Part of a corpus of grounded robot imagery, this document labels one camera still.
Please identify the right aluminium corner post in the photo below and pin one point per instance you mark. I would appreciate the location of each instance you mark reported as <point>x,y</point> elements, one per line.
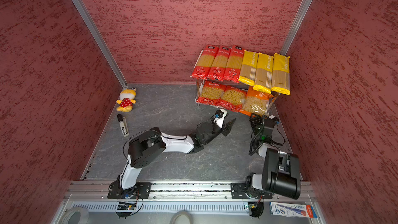
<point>297,21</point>

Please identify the white two-tier metal shelf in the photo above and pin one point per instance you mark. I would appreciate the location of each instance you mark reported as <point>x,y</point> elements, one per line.
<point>272,108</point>

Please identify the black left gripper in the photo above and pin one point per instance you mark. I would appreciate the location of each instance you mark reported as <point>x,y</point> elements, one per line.
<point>222,128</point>

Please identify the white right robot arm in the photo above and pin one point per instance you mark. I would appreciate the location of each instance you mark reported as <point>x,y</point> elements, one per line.
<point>281,170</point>

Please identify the red macaroni bag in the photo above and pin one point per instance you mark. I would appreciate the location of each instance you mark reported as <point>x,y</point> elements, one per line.
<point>211,93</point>
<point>232,99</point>

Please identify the red spaghetti bag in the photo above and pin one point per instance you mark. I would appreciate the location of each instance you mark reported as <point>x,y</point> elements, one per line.
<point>219,64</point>
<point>234,63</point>
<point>204,62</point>

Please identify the orange macaroni bag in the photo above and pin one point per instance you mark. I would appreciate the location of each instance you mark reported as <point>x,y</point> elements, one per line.
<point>256,102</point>

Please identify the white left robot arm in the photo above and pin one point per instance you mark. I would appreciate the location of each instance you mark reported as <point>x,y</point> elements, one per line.
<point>146,147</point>

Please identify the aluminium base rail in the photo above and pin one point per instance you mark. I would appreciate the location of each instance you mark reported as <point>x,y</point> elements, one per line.
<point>180,202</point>

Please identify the left aluminium corner post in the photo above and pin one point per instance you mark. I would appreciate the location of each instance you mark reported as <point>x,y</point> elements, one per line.
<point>85,15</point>

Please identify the grey marker pen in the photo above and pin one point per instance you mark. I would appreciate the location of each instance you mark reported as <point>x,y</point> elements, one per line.
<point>123,125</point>

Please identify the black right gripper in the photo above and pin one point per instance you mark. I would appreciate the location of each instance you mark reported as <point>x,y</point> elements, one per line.
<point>258,123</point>

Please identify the yellow spaghetti bag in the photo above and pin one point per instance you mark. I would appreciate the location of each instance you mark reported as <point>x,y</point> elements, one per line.
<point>264,71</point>
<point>248,68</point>
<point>281,74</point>

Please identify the blue white box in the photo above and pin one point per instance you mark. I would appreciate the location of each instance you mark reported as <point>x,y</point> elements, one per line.
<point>292,210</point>

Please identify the yellow plush toy red dress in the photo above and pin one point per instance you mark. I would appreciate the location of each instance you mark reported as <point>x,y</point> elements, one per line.
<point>126,100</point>

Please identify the aluminium corner post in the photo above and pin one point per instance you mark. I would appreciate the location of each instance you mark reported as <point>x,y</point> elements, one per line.
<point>297,21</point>
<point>85,15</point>

